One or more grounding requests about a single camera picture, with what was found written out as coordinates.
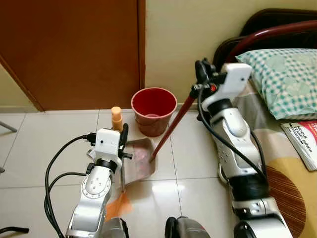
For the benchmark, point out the red plastic bucket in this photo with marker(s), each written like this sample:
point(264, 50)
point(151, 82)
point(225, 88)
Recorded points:
point(153, 111)

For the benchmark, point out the dark bed headboard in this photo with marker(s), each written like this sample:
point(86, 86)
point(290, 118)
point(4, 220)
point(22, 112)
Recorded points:
point(277, 27)

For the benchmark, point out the grey metal furniture leg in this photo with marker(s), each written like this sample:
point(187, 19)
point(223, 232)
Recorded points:
point(7, 127)

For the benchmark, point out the grey robot left leg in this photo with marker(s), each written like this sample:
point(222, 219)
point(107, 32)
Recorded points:
point(115, 229)

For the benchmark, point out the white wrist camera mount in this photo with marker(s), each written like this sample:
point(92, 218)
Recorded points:
point(235, 79)
point(106, 141)

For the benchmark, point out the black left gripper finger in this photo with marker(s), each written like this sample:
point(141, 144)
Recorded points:
point(125, 129)

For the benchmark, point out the green checked pillow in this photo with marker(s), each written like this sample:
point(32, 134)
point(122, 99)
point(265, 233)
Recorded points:
point(285, 82)

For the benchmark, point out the bed with patterned sheet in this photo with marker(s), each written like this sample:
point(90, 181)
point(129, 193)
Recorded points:
point(292, 198)

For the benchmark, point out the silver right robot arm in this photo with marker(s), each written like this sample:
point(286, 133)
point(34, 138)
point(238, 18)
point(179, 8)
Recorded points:
point(233, 129)

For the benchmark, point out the white and pink booklet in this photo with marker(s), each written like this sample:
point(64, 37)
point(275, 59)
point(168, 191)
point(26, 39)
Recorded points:
point(302, 144)

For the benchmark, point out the brown wooden door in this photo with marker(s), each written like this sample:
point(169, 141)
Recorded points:
point(69, 49)

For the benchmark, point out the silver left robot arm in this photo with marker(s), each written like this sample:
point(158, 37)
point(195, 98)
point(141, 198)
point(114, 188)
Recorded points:
point(96, 186)

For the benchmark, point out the grey robot leg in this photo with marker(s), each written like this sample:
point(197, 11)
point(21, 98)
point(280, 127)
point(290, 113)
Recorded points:
point(190, 229)
point(115, 229)

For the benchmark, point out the orange paper scrap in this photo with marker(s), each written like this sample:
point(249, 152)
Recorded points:
point(119, 206)

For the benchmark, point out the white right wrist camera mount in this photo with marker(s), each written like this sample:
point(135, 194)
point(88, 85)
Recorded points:
point(235, 79)

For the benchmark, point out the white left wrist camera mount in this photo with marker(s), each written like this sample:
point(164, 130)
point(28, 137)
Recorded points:
point(106, 141)

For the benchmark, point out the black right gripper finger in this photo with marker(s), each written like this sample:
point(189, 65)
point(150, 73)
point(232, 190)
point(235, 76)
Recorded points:
point(199, 71)
point(210, 73)

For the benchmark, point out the black furniture foot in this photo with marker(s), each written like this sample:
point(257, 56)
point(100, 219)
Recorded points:
point(14, 229)

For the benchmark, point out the grey robot right leg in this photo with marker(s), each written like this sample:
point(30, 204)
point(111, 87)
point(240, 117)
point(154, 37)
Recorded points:
point(190, 229)

